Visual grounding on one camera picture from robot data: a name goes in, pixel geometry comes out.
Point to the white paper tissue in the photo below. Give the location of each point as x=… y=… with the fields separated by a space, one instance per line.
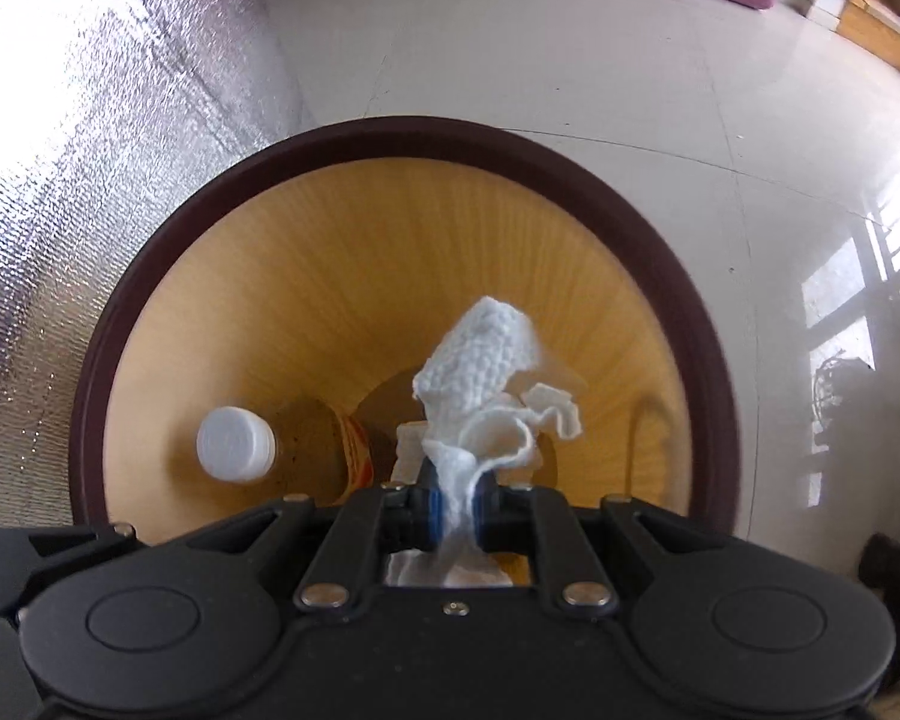
x=480 y=367

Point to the clear plastic bottle white cap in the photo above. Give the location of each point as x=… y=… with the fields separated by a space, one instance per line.
x=236 y=442

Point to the yellow wastebasket with brown rim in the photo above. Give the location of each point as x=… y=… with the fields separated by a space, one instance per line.
x=345 y=255

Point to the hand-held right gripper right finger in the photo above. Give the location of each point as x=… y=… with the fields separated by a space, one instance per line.
x=487 y=521

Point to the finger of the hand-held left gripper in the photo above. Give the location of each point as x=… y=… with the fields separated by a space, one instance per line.
x=82 y=547

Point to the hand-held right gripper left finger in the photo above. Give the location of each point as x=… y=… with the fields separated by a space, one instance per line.
x=427 y=521

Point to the silver foil sheet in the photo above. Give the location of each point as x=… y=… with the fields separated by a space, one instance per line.
x=82 y=165

